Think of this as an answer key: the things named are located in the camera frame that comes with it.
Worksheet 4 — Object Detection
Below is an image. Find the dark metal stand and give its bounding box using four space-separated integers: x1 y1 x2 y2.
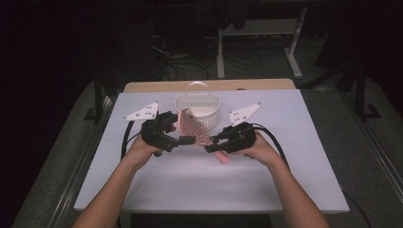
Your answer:
353 61 384 122
84 70 107 123

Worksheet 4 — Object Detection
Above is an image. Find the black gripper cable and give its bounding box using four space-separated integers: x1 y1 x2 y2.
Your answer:
120 120 144 161
250 123 373 228

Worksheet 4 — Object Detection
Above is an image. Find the person's left hand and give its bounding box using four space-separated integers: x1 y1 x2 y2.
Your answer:
125 135 161 172

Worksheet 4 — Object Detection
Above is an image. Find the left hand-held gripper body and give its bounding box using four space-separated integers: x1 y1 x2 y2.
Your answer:
123 101 181 158

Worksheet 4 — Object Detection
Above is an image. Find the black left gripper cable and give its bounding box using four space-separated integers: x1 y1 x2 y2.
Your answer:
120 120 144 161

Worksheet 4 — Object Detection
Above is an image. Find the metal floor rail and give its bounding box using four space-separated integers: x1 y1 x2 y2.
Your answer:
340 91 403 203
47 94 117 228

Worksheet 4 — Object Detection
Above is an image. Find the person's right hand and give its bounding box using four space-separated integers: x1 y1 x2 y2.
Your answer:
233 130 285 169

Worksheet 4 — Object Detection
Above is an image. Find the wooden table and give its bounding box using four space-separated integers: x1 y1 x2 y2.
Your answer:
123 78 297 94

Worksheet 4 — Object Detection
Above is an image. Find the pink checkered cloth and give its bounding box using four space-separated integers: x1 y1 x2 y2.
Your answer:
176 107 230 165

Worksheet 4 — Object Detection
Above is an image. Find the white table cover board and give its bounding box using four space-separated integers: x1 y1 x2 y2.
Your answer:
73 88 350 214

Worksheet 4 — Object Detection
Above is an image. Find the tangle of black floor cables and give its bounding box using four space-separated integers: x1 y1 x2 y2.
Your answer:
148 18 267 82

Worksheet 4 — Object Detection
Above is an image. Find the white metal desk frame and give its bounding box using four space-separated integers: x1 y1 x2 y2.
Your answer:
217 6 309 80

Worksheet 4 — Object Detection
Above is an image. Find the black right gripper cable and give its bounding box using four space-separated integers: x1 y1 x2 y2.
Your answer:
250 123 373 228

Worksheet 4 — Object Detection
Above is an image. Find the white slotted plastic basket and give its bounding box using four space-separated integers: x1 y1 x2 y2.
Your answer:
174 81 221 131

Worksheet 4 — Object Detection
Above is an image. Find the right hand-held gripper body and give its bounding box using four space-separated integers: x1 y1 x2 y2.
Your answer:
226 102 262 154

